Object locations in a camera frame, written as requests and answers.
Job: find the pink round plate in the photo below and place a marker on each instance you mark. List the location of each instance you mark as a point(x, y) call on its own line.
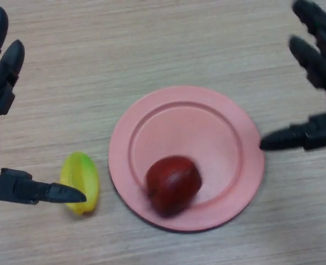
point(184, 127)

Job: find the red apple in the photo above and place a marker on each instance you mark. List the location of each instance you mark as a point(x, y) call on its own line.
point(173, 185)

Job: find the yellow green starfruit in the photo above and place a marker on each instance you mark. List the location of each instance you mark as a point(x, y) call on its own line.
point(81, 171)

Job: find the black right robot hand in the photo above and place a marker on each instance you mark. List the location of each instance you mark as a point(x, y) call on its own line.
point(320, 71)

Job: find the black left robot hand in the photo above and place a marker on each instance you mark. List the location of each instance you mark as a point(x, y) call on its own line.
point(5, 82)

